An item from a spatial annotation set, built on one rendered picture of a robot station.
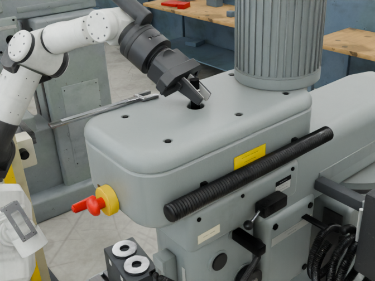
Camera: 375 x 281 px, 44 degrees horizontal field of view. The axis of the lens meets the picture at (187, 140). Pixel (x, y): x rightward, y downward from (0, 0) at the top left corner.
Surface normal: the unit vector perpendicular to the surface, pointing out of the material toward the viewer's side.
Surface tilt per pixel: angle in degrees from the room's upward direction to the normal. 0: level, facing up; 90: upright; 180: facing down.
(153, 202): 90
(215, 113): 0
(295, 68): 90
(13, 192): 57
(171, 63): 31
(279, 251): 90
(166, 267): 90
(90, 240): 0
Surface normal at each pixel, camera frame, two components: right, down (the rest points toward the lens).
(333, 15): -0.78, 0.32
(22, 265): 0.69, -0.29
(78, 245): -0.04, -0.88
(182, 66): 0.37, -0.64
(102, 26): -0.53, 0.31
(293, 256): 0.62, 0.34
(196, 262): -0.21, 0.47
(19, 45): -0.56, -0.23
